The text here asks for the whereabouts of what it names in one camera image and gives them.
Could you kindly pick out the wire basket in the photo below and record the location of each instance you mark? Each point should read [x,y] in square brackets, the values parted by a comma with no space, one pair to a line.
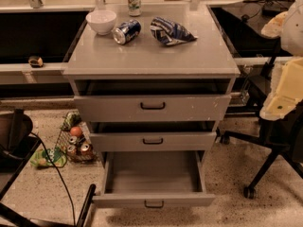
[65,139]

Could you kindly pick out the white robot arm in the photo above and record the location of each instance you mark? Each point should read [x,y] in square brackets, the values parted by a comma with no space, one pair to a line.
[287,78]

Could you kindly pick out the orange fruit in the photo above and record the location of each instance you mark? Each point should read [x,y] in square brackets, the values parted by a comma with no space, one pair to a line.
[76,131]

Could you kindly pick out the grey top drawer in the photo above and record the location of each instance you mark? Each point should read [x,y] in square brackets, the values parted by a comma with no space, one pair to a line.
[152,100]

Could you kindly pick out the black office chair right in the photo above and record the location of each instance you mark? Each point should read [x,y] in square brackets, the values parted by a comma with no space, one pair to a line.
[283,136]

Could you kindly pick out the red soda can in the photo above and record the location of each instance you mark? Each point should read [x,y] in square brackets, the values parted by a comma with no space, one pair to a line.
[86,149]

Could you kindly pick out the black side table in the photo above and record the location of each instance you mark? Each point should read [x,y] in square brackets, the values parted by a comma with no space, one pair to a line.
[248,18]

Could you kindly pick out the grey bottom drawer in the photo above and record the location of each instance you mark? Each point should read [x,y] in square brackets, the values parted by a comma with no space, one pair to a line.
[153,180]

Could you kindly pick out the blue soda can lying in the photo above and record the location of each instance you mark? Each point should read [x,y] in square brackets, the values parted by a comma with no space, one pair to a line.
[127,31]

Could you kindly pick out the grey drawer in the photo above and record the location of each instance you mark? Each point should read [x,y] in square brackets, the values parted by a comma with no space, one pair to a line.
[153,136]
[153,180]
[152,100]

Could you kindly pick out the silver soda can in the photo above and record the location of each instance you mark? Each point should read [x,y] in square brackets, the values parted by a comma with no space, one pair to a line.
[71,150]

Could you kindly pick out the white bowl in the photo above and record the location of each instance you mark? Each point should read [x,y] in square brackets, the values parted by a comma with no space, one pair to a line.
[101,21]

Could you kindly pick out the green chip bag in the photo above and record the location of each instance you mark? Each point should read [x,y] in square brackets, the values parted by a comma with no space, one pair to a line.
[71,120]

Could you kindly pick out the green white upright can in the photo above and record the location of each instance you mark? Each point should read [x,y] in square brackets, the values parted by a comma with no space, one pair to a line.
[134,7]

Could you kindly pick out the grey middle drawer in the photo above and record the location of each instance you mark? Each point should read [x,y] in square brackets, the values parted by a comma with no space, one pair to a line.
[153,136]

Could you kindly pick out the grey drawer cabinet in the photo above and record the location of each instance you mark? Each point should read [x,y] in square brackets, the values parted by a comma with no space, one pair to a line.
[101,57]

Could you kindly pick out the yellow tape measure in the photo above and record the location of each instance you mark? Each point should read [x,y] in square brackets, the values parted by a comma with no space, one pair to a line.
[35,61]

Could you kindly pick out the blue white chip bag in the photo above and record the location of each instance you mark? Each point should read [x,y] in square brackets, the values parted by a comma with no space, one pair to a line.
[169,33]

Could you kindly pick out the black power adapter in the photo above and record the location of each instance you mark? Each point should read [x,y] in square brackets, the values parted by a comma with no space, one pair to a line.
[272,8]

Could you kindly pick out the black chair left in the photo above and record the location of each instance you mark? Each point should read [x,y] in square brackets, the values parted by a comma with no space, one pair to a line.
[18,143]

